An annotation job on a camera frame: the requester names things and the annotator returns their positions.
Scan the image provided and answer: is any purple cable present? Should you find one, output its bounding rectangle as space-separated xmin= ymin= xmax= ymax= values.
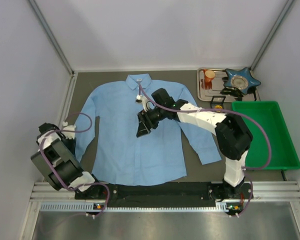
xmin=137 ymin=82 xmax=273 ymax=218
xmin=38 ymin=112 xmax=110 ymax=218

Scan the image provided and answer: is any blue star-shaped dish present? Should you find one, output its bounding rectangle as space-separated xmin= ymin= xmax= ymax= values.
xmin=223 ymin=67 xmax=261 ymax=95

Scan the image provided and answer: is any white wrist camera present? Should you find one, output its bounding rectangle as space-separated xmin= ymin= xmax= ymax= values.
xmin=135 ymin=94 xmax=152 ymax=112
xmin=61 ymin=121 xmax=76 ymax=140

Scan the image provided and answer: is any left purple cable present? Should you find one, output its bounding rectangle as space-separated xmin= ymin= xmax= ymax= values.
xmin=38 ymin=112 xmax=110 ymax=218

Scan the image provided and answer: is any metal tray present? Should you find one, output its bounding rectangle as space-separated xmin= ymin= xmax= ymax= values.
xmin=197 ymin=68 xmax=260 ymax=103

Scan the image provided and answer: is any light blue shirt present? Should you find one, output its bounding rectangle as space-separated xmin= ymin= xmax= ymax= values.
xmin=75 ymin=73 xmax=221 ymax=186

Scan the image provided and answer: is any orange cup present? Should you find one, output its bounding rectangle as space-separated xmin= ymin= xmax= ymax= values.
xmin=204 ymin=70 xmax=216 ymax=83

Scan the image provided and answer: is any black box gold brooch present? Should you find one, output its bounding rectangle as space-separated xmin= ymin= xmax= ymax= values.
xmin=210 ymin=95 xmax=226 ymax=110

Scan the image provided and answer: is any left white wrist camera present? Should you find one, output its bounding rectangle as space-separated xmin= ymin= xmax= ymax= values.
xmin=61 ymin=121 xmax=76 ymax=140

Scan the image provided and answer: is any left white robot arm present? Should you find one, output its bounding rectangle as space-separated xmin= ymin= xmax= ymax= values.
xmin=30 ymin=122 xmax=109 ymax=200

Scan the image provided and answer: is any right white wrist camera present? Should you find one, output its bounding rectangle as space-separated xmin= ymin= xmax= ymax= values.
xmin=135 ymin=94 xmax=152 ymax=112

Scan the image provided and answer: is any aluminium front rail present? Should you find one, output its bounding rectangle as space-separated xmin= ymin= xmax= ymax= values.
xmin=30 ymin=181 xmax=300 ymax=213

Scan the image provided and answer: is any green plastic bin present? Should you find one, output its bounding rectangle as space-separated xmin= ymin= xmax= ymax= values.
xmin=231 ymin=100 xmax=300 ymax=171

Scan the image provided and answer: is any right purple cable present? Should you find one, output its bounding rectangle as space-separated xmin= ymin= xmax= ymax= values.
xmin=137 ymin=82 xmax=273 ymax=218

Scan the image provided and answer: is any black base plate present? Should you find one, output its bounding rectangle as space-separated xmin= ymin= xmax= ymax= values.
xmin=74 ymin=181 xmax=256 ymax=208

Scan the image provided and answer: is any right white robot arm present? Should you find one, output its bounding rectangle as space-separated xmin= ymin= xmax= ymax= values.
xmin=135 ymin=88 xmax=253 ymax=200

